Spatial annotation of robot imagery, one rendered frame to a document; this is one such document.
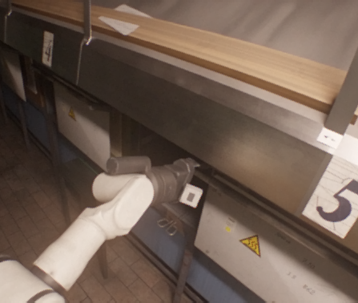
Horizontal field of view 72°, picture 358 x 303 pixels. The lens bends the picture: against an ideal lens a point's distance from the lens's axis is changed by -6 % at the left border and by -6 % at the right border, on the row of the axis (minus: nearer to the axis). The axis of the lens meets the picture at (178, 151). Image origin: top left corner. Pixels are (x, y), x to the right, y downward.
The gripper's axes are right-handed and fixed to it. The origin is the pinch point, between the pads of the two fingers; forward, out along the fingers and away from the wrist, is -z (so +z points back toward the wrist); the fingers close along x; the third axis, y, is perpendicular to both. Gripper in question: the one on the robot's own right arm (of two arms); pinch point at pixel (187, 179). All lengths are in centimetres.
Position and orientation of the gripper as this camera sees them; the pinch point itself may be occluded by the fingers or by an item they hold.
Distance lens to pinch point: 72.3
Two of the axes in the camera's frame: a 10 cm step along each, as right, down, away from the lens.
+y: -7.3, -4.5, 5.2
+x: 3.6, -9.0, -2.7
